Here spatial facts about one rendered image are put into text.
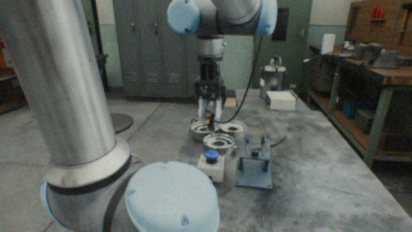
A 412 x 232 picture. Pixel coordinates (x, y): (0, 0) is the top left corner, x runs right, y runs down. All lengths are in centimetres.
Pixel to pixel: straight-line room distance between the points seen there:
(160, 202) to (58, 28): 22
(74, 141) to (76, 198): 8
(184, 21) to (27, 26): 32
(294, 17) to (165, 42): 176
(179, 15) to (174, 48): 309
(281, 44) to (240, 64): 73
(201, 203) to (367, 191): 57
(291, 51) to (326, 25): 69
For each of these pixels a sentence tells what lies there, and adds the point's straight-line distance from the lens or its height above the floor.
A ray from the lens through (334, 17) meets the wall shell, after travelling 422.
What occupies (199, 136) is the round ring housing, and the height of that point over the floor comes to 82.
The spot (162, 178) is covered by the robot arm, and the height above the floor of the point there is 103.
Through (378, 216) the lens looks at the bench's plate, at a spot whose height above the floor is 80.
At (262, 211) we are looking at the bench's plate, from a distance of 65.
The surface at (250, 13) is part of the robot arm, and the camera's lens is 48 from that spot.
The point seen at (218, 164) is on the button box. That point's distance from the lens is 71.
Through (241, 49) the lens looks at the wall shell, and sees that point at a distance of 402.
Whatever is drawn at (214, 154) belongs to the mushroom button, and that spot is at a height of 87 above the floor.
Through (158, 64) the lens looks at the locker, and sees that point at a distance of 374.
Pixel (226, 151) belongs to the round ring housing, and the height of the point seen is 83.
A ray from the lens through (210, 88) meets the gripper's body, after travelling 67.
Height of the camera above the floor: 123
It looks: 22 degrees down
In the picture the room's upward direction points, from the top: straight up
